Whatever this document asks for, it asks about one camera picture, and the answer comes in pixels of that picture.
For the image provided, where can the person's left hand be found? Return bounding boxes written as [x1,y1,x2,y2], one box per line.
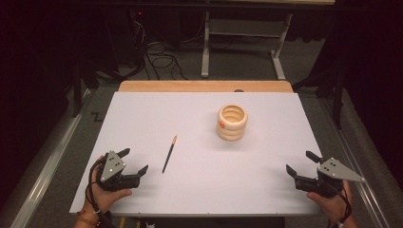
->
[79,155,134,220]

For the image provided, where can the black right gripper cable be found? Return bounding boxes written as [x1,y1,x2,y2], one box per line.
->
[326,180,354,228]

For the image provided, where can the wooden table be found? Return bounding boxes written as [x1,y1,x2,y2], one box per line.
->
[118,80,295,94]

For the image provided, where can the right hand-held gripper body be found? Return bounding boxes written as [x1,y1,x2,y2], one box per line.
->
[294,157,366,200]

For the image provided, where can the black floor cables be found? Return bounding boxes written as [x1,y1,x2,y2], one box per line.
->
[143,40,190,82]

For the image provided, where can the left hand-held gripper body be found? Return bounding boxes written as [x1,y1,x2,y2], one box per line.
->
[96,150,141,192]

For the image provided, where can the white metal desk frame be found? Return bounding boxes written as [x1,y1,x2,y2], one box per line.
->
[201,0,336,81]

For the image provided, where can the person's right hand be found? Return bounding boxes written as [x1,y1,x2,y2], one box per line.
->
[305,180,354,223]

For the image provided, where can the white board sheet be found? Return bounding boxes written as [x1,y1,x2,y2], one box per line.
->
[68,90,323,219]

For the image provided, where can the aluminium floor rail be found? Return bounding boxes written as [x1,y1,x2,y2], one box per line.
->
[9,89,92,228]
[318,97,392,228]

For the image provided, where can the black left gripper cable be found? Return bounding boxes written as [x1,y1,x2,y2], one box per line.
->
[85,161,117,228]

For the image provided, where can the dark pencil with orange end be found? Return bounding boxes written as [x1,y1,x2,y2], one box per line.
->
[162,135,179,175]

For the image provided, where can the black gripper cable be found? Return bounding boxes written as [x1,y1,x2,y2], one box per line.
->
[326,180,354,228]
[85,161,117,228]

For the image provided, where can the black metal stand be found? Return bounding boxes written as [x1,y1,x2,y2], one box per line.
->
[69,58,100,119]
[292,61,346,130]

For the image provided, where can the orange wrist bracelet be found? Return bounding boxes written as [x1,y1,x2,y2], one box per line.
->
[76,210,97,226]

